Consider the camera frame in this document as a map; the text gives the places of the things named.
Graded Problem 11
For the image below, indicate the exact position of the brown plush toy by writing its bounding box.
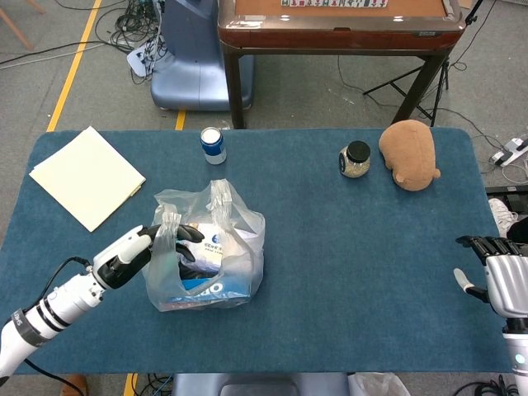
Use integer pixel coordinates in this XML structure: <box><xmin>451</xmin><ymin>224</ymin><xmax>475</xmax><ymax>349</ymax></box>
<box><xmin>378</xmin><ymin>120</ymin><xmax>442</xmax><ymax>192</ymax></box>

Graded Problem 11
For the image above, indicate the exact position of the row of mahjong tiles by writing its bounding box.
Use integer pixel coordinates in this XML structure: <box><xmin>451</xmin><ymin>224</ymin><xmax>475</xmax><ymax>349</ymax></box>
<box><xmin>280</xmin><ymin>0</ymin><xmax>389</xmax><ymax>9</ymax></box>

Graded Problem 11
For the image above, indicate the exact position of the white sneaker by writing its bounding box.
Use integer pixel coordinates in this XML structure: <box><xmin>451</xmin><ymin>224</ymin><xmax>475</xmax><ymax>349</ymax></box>
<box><xmin>488</xmin><ymin>197</ymin><xmax>516</xmax><ymax>238</ymax></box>

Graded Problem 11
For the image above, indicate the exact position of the blue table mat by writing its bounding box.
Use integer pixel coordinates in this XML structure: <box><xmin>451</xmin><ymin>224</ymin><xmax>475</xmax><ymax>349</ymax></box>
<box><xmin>0</xmin><ymin>126</ymin><xmax>516</xmax><ymax>375</ymax></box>

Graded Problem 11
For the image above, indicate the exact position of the white power strip with plugs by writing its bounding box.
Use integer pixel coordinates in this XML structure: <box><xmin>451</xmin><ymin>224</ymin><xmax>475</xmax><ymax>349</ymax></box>
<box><xmin>125</xmin><ymin>39</ymin><xmax>163</xmax><ymax>78</ymax></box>

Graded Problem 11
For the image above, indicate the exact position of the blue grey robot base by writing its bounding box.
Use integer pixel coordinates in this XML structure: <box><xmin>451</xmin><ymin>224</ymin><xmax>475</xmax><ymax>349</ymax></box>
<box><xmin>149</xmin><ymin>0</ymin><xmax>255</xmax><ymax>112</ymax></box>

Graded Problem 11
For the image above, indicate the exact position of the cream paper folder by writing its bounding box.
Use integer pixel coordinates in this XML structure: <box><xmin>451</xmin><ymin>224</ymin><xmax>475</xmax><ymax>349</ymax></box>
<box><xmin>28</xmin><ymin>125</ymin><xmax>147</xmax><ymax>233</ymax></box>

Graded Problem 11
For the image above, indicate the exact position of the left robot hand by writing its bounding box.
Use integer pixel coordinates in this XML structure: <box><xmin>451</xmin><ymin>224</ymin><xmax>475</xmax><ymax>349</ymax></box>
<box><xmin>92</xmin><ymin>224</ymin><xmax>205</xmax><ymax>290</ymax></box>

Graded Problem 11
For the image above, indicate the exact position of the brown shoe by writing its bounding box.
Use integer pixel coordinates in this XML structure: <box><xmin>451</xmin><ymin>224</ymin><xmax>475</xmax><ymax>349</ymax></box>
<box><xmin>61</xmin><ymin>373</ymin><xmax>88</xmax><ymax>396</ymax></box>

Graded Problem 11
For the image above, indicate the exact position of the wooden chair leg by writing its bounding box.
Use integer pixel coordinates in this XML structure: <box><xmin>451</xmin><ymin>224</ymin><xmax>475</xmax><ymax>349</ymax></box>
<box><xmin>0</xmin><ymin>0</ymin><xmax>46</xmax><ymax>51</ymax></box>

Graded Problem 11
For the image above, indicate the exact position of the white tissue pack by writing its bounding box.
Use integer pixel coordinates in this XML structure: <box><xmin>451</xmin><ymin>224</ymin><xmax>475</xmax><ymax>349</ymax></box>
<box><xmin>181</xmin><ymin>222</ymin><xmax>232</xmax><ymax>273</ymax></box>

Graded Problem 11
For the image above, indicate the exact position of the brown mahjong table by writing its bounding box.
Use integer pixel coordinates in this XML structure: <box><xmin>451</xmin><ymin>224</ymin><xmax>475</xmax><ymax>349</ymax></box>
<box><xmin>217</xmin><ymin>0</ymin><xmax>464</xmax><ymax>130</ymax></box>

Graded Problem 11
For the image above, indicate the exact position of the black tripod stand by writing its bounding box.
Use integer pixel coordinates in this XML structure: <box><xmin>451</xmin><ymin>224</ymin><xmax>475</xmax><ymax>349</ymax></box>
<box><xmin>362</xmin><ymin>0</ymin><xmax>486</xmax><ymax>128</ymax></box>

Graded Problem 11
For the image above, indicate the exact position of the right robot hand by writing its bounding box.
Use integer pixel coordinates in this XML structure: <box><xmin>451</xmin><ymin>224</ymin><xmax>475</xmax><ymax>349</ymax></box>
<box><xmin>453</xmin><ymin>234</ymin><xmax>528</xmax><ymax>319</ymax></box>

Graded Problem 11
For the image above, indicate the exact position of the blue and white can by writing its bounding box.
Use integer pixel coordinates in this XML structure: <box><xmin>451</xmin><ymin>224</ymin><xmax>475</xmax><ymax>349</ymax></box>
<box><xmin>200</xmin><ymin>126</ymin><xmax>228</xmax><ymax>166</ymax></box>

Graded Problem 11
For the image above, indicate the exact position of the glass jar with black lid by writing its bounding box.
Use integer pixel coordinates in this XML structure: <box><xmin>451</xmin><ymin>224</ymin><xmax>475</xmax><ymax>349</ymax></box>
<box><xmin>338</xmin><ymin>140</ymin><xmax>371</xmax><ymax>180</ymax></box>

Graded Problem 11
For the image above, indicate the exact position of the blue snack box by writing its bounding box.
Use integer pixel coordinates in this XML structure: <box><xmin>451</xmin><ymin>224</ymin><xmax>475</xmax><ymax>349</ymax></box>
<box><xmin>181</xmin><ymin>276</ymin><xmax>252</xmax><ymax>304</ymax></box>

